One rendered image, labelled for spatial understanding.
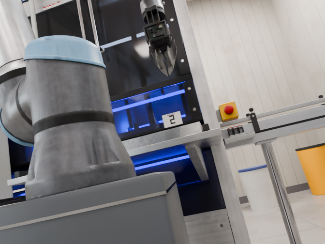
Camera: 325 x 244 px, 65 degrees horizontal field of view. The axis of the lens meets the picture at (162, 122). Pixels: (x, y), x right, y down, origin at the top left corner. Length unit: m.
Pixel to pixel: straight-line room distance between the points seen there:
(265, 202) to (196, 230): 3.02
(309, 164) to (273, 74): 1.92
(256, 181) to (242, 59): 2.55
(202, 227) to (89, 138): 0.88
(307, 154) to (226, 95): 1.79
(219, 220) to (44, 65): 0.93
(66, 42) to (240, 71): 5.09
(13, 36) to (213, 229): 0.96
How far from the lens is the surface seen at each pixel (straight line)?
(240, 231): 1.15
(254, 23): 5.93
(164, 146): 0.74
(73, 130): 0.35
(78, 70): 0.38
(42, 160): 0.35
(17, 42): 0.55
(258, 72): 5.48
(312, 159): 4.55
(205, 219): 1.14
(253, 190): 4.10
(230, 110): 1.11
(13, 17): 0.58
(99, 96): 0.38
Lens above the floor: 0.78
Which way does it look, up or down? 12 degrees up
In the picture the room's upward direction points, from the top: 13 degrees counter-clockwise
